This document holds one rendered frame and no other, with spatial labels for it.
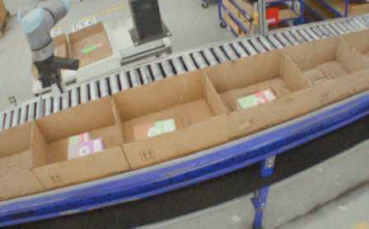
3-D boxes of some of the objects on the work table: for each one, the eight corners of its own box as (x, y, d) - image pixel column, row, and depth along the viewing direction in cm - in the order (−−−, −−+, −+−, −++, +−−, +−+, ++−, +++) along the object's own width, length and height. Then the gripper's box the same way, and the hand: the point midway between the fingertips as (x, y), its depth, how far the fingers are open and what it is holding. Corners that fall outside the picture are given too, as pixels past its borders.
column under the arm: (128, 30, 234) (119, -8, 211) (161, 20, 238) (155, -18, 215) (134, 47, 215) (124, 5, 193) (172, 35, 219) (165, -7, 197)
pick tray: (105, 30, 239) (101, 20, 232) (114, 55, 212) (110, 43, 205) (71, 44, 234) (67, 34, 227) (74, 70, 207) (70, 58, 200)
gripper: (34, 53, 107) (51, 95, 121) (31, 66, 100) (51, 110, 115) (53, 45, 108) (70, 89, 122) (53, 58, 101) (70, 104, 116)
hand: (66, 95), depth 118 cm, fingers closed
